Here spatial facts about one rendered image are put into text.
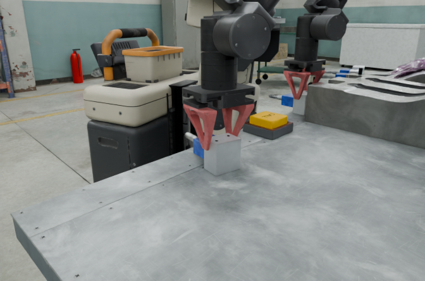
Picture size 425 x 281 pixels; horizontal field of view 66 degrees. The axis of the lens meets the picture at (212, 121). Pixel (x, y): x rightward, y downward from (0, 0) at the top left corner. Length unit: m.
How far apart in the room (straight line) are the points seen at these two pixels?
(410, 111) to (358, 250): 0.39
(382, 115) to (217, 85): 0.39
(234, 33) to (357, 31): 7.47
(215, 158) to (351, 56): 7.46
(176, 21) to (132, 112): 5.50
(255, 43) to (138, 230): 0.27
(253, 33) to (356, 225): 0.27
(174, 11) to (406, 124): 6.02
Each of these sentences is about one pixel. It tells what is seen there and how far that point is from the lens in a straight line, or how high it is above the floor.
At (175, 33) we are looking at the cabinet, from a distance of 6.57.
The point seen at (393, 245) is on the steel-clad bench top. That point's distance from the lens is 0.44.
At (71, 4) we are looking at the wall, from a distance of 6.14.
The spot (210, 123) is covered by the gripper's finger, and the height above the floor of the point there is 0.89.
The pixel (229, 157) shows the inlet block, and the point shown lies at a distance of 0.53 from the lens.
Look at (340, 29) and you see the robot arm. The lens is 0.83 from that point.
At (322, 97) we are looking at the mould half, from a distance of 0.80.
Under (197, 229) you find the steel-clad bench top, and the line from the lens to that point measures 0.41.
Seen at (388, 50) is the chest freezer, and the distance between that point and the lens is 7.63.
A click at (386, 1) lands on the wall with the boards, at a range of 8.59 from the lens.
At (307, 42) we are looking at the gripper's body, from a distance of 0.86.
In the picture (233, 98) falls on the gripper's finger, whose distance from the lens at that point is 0.50.
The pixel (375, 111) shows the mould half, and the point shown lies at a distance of 0.76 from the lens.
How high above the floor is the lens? 1.04
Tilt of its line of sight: 17 degrees down
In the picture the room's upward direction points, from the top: straight up
